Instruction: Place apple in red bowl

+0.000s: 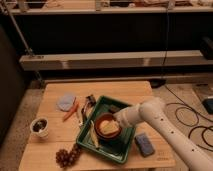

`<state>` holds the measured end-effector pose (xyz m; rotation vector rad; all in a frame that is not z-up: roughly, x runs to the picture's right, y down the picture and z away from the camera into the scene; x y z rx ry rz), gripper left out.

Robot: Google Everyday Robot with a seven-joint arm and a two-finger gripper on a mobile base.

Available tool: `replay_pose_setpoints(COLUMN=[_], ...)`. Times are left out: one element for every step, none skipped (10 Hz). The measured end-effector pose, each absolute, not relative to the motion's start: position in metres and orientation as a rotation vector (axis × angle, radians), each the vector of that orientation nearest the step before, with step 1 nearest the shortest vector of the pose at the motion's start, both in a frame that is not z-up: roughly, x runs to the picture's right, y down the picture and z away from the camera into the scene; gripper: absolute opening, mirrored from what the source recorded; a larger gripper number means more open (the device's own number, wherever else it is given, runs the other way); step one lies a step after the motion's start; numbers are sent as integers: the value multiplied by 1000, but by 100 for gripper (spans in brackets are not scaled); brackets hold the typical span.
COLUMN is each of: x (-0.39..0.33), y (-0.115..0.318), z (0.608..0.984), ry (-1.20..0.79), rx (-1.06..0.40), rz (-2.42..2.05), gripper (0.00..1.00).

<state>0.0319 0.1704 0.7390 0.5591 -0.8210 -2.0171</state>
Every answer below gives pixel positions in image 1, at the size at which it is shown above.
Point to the white shelf rail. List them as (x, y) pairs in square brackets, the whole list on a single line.
[(113, 60)]

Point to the white cup with dark contents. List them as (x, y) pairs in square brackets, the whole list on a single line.
[(39, 127)]

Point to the blue sponge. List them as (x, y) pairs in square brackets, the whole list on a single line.
[(144, 145)]

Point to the bunch of dark grapes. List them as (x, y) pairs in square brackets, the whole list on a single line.
[(65, 158)]

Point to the pale yellow apple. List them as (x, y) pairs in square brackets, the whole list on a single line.
[(108, 127)]

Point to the orange carrot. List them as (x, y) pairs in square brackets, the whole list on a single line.
[(72, 110)]

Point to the wooden table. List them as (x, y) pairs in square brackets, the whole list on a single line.
[(39, 154)]

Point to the red bowl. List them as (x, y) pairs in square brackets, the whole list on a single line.
[(109, 117)]

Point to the metal tongs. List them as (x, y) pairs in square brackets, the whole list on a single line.
[(89, 102)]

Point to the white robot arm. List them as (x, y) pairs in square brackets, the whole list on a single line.
[(151, 111)]

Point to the green plastic tray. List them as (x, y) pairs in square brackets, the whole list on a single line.
[(116, 149)]

